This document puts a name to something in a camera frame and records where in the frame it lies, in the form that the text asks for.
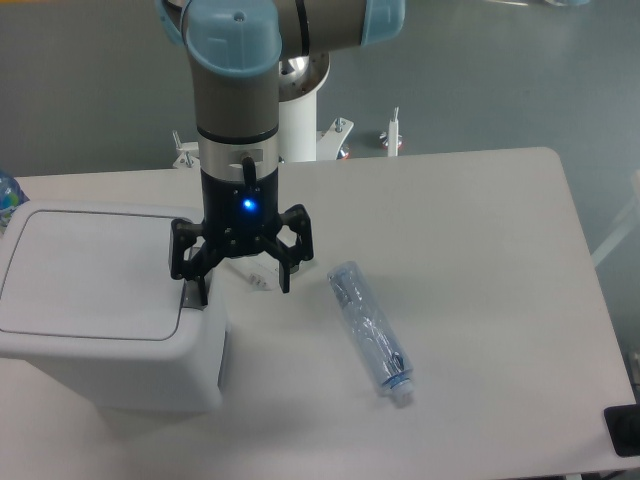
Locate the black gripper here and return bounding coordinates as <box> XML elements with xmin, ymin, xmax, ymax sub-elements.
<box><xmin>169</xmin><ymin>170</ymin><xmax>314</xmax><ymax>306</ymax></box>

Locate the white push-lid trash can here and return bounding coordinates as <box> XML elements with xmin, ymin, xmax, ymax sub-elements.
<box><xmin>1</xmin><ymin>200</ymin><xmax>229</xmax><ymax>412</ymax></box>

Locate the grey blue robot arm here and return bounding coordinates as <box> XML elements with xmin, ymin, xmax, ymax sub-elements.
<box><xmin>155</xmin><ymin>1</ymin><xmax>406</xmax><ymax>304</ymax></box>

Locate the clear plastic packet with label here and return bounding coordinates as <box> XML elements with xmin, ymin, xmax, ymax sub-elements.
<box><xmin>225</xmin><ymin>253</ymin><xmax>280</xmax><ymax>291</ymax></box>

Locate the crushed clear plastic bottle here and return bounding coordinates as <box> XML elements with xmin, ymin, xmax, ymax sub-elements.
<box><xmin>327</xmin><ymin>261</ymin><xmax>414</xmax><ymax>408</ymax></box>

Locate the blue labelled water bottle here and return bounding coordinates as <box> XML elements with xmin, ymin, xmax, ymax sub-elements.
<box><xmin>0</xmin><ymin>171</ymin><xmax>29</xmax><ymax>234</ymax></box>

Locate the black device at table corner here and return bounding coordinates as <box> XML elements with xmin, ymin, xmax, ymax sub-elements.
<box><xmin>604</xmin><ymin>404</ymin><xmax>639</xmax><ymax>458</ymax></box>

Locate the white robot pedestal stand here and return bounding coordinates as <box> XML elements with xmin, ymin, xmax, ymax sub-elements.
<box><xmin>189</xmin><ymin>52</ymin><xmax>354</xmax><ymax>163</ymax></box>

